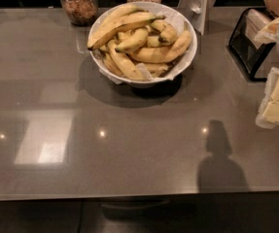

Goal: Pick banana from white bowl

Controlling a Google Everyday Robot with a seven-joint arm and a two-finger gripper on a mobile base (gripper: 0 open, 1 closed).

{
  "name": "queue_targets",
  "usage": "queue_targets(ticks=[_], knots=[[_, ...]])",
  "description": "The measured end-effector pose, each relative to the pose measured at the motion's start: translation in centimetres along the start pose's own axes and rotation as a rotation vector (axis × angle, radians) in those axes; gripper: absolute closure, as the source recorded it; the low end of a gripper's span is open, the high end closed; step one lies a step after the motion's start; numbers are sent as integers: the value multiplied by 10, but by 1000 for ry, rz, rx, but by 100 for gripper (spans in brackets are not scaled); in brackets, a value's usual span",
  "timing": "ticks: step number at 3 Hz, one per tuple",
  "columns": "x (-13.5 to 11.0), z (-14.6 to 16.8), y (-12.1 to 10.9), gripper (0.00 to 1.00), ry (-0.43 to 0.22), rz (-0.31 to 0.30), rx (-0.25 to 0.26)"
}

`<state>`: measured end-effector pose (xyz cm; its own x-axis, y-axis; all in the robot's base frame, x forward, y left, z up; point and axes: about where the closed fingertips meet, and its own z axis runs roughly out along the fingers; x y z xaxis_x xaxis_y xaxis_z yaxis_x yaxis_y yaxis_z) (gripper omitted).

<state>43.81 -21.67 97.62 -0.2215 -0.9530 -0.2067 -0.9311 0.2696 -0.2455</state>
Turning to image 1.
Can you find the small dark-tipped banana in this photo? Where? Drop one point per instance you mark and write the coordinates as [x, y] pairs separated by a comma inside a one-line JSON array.
[[167, 33]]

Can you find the front bottom banana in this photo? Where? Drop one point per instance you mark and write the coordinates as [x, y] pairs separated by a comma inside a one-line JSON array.
[[154, 70]]

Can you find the white paper bowl liner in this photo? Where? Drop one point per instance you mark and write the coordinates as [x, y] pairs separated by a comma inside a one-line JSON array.
[[178, 18]]

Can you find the small centre banana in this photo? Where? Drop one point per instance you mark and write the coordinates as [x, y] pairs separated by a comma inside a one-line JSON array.
[[153, 42]]

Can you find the large right curved banana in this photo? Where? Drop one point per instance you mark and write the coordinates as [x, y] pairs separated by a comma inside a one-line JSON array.
[[164, 54]]

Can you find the white bowl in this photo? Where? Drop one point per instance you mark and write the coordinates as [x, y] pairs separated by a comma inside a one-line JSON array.
[[191, 54]]

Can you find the middle short banana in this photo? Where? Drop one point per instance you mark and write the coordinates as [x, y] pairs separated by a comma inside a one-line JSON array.
[[131, 40]]

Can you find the front left banana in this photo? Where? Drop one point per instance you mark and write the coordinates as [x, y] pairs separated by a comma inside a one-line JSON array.
[[124, 63]]

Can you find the long top banana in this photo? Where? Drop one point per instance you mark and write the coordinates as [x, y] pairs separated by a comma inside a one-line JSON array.
[[105, 33]]

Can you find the banana at bowl rear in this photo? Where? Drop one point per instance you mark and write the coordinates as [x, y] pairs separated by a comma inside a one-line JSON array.
[[120, 11]]

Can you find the lower left banana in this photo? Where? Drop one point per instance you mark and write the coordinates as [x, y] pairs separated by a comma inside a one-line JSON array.
[[111, 66]]

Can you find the black napkin holder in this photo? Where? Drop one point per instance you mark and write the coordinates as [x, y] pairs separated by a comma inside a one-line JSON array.
[[248, 54]]

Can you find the white paper bag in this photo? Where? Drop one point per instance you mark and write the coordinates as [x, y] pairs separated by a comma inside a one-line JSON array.
[[196, 11]]

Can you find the glass jar with granola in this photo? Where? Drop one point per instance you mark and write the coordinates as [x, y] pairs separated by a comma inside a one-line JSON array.
[[80, 12]]

